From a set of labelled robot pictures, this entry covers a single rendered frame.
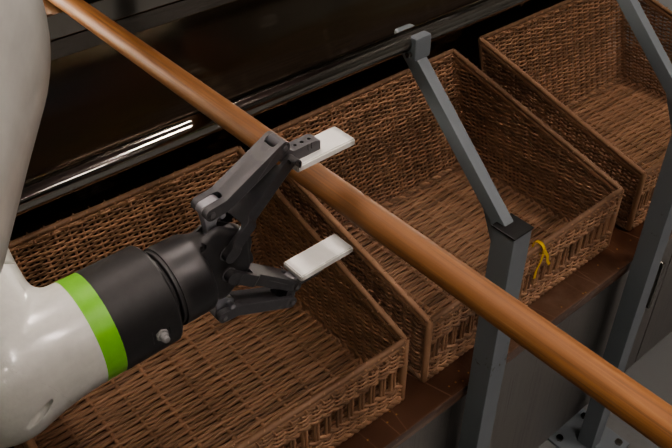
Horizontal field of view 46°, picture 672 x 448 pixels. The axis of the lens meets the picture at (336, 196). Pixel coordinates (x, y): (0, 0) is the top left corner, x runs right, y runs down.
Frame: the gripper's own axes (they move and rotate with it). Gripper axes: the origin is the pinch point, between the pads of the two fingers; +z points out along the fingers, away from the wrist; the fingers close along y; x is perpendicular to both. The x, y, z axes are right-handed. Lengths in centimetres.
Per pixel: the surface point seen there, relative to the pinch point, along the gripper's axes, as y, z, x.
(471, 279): -1.4, 0.0, 17.7
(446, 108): 10.8, 34.2, -15.5
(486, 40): 35, 93, -55
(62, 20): 2, -1, -60
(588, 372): -0.9, -0.6, 30.1
